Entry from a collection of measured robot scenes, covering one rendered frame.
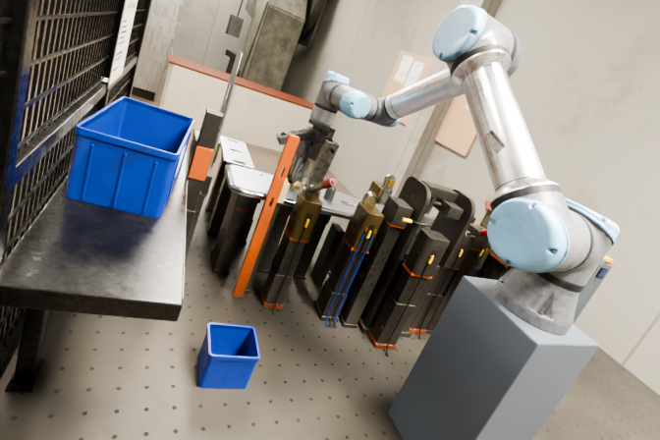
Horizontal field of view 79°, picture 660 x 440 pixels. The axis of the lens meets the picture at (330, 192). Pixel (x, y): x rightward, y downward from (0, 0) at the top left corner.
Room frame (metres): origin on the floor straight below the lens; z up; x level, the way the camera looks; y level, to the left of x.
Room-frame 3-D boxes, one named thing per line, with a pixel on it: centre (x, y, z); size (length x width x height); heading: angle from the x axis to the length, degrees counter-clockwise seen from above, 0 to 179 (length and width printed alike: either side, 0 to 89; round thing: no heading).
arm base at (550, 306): (0.76, -0.46, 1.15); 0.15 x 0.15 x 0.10
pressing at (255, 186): (1.40, -0.32, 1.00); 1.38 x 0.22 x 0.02; 115
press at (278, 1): (7.17, 2.01, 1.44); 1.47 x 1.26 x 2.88; 30
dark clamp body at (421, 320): (1.21, -0.43, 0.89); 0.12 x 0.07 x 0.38; 25
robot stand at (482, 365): (0.76, -0.46, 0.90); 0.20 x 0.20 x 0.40; 30
